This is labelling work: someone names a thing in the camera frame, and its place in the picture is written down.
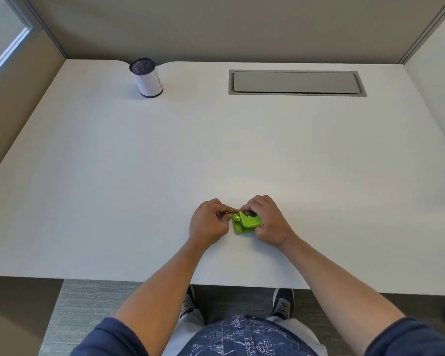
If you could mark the person's right forearm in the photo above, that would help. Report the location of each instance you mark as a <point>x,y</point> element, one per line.
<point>337,289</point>

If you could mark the white cup with black rim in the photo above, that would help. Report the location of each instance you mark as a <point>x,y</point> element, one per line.
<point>150,81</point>

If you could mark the person's left shoe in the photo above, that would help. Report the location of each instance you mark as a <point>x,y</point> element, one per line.
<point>187,304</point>

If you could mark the beige fabric partition panel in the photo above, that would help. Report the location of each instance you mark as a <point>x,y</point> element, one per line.
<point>207,29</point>

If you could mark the person's right shoe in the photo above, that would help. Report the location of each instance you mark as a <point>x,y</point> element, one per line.
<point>283,302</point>

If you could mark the person's navy sleeve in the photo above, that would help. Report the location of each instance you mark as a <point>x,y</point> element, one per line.
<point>408,339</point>
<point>104,339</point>

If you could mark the person's right hand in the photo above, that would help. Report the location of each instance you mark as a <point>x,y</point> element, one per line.
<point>274,226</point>

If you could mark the person's navy left sleeve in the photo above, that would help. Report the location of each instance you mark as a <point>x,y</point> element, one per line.
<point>104,339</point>

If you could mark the person's navy right sleeve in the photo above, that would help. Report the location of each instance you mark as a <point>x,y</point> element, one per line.
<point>408,339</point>

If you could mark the person's left forearm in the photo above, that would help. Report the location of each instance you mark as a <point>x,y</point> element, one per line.
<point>159,296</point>

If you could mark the white rounded side divider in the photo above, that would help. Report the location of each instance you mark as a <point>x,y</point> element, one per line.
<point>437,88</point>

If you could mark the blue patterned shirt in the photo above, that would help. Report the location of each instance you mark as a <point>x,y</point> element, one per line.
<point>244,341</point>

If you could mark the beige partition with glass pane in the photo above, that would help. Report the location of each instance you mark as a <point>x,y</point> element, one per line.
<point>15,107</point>

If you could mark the person's left hand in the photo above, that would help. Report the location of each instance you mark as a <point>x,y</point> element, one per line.
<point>207,226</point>

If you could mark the person's shoe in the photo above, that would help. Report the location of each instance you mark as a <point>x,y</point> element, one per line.
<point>187,304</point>
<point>283,302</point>

